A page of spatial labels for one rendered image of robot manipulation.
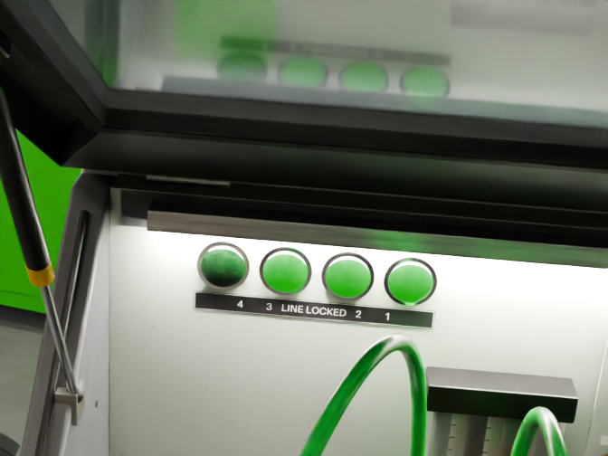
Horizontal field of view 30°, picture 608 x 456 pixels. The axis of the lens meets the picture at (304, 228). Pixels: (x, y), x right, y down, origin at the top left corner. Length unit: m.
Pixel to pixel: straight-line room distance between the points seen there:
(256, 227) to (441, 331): 0.21
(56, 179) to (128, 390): 2.50
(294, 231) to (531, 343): 0.26
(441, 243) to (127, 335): 0.33
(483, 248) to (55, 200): 2.71
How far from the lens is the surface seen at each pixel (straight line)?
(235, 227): 1.03
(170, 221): 1.04
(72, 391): 0.99
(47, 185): 3.64
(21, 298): 3.86
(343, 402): 0.81
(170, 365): 1.14
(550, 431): 0.88
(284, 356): 1.12
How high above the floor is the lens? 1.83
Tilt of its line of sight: 22 degrees down
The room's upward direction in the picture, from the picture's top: 4 degrees clockwise
